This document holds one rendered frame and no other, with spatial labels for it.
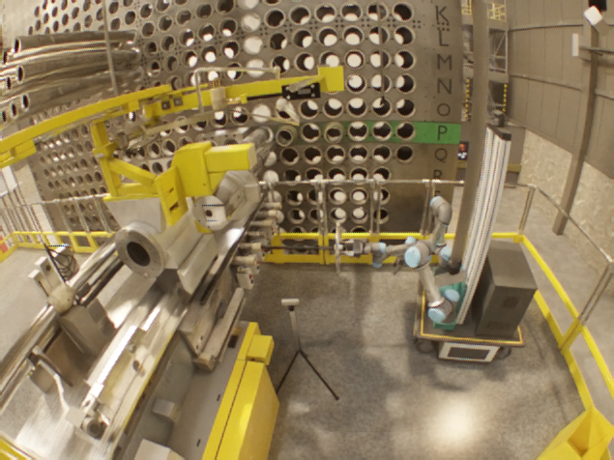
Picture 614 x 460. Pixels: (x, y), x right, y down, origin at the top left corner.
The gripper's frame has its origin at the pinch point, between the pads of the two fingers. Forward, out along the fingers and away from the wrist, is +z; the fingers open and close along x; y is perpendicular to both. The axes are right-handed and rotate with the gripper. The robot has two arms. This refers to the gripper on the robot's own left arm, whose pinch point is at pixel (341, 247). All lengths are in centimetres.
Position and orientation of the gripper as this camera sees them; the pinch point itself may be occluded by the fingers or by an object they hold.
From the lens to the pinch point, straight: 211.1
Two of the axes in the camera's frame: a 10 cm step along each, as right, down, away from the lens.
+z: -9.9, 0.0, 1.6
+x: 1.1, -7.4, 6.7
